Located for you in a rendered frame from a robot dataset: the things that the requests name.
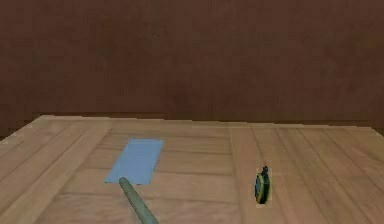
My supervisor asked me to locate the grey-green wooden handle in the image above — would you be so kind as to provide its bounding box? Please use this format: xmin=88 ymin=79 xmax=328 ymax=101
xmin=118 ymin=176 xmax=160 ymax=224

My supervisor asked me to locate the light wooden table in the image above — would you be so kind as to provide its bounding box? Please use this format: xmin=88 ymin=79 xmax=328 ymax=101
xmin=0 ymin=114 xmax=384 ymax=224

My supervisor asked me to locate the light blue flat card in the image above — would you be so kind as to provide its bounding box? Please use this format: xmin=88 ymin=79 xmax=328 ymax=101
xmin=104 ymin=138 xmax=165 ymax=185

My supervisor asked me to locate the black and yellow pocket watch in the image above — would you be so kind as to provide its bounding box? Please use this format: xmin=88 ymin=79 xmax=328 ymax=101
xmin=254 ymin=165 xmax=272 ymax=205

